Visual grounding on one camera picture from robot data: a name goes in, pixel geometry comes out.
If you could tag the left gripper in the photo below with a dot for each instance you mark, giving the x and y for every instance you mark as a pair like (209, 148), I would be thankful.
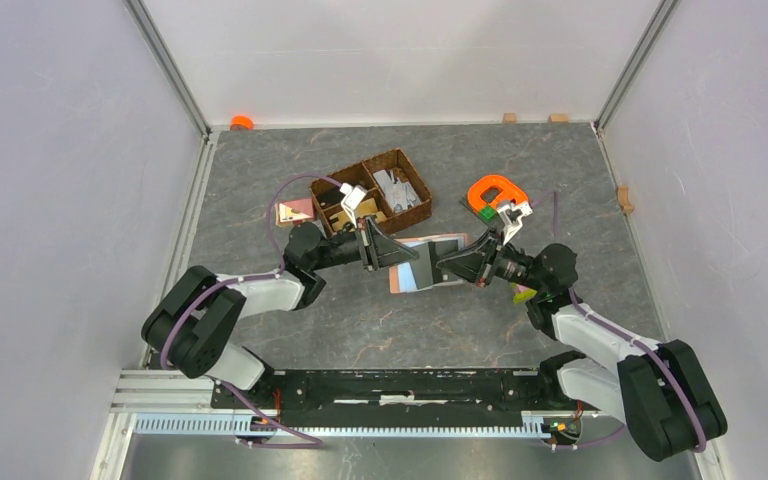
(375, 248)

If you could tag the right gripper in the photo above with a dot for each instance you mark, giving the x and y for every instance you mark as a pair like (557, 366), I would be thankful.
(479, 262)

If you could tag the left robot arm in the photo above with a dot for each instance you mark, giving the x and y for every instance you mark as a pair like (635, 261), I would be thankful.
(191, 326)

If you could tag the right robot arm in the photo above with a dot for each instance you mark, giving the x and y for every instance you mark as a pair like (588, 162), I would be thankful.
(657, 390)

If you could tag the gold cards pile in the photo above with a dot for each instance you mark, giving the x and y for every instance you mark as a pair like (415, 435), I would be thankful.
(368, 207)

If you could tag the silver cards pile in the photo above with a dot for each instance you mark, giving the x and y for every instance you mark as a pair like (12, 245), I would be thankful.
(399, 194)

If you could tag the green toy brick plate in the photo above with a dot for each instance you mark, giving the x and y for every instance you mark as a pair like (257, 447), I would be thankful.
(487, 215)

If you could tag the brown wicker basket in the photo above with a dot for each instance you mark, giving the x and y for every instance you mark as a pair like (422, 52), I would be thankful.
(326, 196)

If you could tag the yellow green toy bricks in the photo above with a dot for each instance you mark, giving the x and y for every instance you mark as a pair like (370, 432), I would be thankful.
(521, 293)

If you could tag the wooden block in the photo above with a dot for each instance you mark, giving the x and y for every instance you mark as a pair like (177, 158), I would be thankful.
(509, 118)
(558, 118)

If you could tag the curved wooden piece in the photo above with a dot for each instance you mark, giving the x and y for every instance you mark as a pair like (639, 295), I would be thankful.
(624, 199)

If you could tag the orange cap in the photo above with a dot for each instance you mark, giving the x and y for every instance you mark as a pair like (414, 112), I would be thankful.
(241, 122)

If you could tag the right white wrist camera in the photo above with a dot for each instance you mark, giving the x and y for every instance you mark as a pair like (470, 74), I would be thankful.
(512, 215)

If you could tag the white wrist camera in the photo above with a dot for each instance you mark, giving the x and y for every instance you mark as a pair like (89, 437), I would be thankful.
(512, 215)
(353, 195)

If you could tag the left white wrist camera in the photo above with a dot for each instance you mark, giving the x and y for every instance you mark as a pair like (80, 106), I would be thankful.
(353, 195)

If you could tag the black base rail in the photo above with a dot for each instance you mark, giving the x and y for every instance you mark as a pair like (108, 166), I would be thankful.
(483, 397)

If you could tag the white comb cable duct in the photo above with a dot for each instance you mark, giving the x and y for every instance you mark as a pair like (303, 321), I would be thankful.
(245, 425)

